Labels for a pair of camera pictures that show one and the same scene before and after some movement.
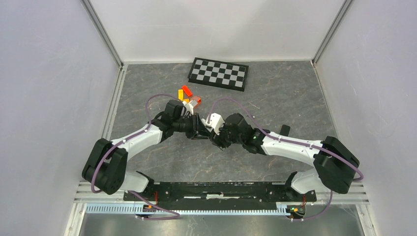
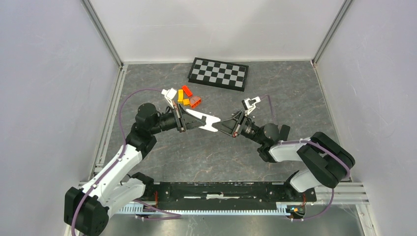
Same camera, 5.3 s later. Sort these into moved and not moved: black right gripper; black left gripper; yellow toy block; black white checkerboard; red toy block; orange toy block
Moved: black left gripper; black right gripper
Not moved: black white checkerboard; red toy block; orange toy block; yellow toy block
